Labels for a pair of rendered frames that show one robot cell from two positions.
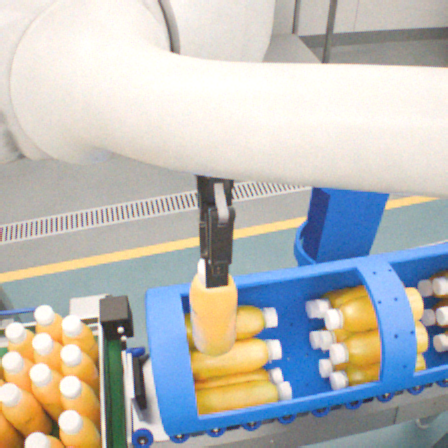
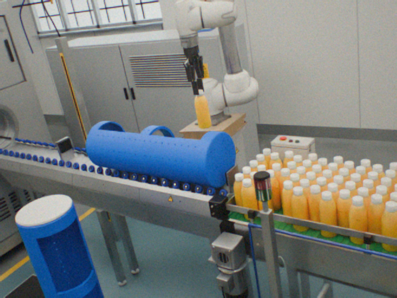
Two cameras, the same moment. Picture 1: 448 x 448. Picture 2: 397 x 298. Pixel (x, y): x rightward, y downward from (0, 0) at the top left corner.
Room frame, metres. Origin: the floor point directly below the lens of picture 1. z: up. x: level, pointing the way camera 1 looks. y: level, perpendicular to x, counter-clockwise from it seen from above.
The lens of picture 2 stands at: (1.80, 1.58, 2.01)
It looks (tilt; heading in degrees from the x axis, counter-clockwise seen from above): 23 degrees down; 230
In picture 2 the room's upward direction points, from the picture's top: 11 degrees counter-clockwise
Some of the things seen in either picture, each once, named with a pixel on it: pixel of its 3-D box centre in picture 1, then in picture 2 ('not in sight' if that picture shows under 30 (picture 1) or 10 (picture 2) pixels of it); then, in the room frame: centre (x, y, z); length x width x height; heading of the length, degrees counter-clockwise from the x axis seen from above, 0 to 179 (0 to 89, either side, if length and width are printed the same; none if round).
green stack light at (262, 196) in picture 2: not in sight; (263, 191); (0.70, 0.62, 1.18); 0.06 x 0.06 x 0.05
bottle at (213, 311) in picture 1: (213, 309); (202, 110); (0.39, 0.02, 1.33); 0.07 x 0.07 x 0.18
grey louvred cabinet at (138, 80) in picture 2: not in sight; (149, 106); (-0.77, -2.07, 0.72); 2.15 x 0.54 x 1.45; 104
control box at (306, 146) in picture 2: not in sight; (293, 148); (0.09, 0.33, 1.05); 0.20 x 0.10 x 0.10; 100
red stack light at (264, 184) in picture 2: not in sight; (262, 181); (0.70, 0.62, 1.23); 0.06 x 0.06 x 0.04
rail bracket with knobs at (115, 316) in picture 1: (116, 321); (220, 207); (0.60, 0.26, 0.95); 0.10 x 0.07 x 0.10; 10
